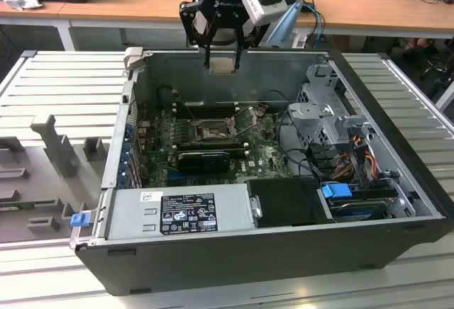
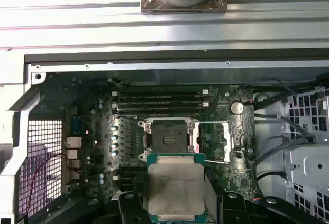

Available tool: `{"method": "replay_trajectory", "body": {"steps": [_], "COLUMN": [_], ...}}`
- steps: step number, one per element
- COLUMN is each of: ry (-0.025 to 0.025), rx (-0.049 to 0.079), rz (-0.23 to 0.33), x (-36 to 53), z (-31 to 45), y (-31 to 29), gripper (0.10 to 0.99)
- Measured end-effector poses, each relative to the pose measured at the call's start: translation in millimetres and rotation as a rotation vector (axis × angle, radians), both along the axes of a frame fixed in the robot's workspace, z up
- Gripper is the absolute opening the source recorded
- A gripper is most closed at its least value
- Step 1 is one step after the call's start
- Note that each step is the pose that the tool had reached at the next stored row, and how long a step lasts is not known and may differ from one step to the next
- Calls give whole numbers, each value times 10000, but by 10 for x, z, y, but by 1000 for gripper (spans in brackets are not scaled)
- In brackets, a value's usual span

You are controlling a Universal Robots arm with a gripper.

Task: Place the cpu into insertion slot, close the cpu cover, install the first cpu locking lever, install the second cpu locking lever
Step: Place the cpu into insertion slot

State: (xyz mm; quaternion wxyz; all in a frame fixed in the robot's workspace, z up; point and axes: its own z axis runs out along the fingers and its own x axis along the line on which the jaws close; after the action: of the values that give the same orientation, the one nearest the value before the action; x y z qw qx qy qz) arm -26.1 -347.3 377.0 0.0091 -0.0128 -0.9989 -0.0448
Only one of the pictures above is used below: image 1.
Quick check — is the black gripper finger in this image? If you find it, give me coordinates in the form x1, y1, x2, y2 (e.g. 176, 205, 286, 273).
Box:
179, 1, 216, 69
232, 21, 267, 71

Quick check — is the silver square CPU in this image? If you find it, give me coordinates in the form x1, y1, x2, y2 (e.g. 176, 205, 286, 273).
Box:
208, 59, 237, 75

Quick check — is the metal socket cover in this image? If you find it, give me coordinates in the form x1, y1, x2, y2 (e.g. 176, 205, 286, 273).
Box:
227, 105, 258, 136

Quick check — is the CPU socket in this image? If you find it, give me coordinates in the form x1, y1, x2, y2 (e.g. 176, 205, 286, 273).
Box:
191, 116, 239, 144

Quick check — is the blue expansion slot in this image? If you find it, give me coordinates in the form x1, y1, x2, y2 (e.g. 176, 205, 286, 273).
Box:
167, 171, 186, 187

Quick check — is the wooden office desk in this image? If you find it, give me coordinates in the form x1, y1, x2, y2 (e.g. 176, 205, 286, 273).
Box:
0, 0, 454, 52

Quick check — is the silver drive cage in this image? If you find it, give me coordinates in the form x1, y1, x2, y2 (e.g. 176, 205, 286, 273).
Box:
287, 62, 377, 154

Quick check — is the green motherboard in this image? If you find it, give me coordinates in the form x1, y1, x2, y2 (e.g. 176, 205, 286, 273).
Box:
136, 105, 306, 189

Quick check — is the black graphics card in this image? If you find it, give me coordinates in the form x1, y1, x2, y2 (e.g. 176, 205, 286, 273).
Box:
177, 150, 231, 174

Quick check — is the black plastic shroud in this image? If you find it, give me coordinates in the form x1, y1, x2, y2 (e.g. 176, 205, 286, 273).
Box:
245, 177, 334, 227

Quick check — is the blue disk carrier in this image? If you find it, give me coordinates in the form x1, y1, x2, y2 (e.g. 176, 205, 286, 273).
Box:
321, 183, 352, 202

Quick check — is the crumpled white paper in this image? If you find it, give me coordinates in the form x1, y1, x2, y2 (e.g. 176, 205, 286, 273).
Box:
2, 0, 44, 12

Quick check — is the person foot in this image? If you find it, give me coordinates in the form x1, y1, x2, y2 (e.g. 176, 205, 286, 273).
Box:
404, 38, 441, 55

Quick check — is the black office chair base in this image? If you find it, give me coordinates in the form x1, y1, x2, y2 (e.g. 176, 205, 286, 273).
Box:
421, 39, 454, 89

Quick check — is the silver power supply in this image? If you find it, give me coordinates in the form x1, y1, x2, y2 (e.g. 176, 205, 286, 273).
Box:
105, 183, 257, 242

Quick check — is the hard disk drive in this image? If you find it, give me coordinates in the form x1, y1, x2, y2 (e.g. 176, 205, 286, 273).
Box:
326, 198, 388, 222

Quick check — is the grey parts rack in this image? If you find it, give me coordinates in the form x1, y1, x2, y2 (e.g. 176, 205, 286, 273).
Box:
0, 113, 114, 245

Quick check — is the black PC case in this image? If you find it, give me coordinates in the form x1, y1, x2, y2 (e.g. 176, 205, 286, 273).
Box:
69, 47, 454, 298

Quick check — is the green RAM stick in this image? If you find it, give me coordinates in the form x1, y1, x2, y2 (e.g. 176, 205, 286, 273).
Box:
0, 201, 57, 210

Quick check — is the grey case latch handle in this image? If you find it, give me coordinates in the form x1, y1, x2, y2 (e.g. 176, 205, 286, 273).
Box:
123, 47, 145, 72

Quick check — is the blue cable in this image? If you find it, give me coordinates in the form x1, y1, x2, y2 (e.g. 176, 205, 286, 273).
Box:
300, 1, 326, 50

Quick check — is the black wire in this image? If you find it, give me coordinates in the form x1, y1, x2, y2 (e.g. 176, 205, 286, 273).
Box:
278, 110, 324, 179

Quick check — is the yellow wire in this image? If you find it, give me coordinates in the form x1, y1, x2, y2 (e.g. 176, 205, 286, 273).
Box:
333, 165, 358, 179

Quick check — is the orange red wire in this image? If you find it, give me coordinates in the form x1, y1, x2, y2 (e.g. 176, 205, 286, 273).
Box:
365, 147, 377, 179

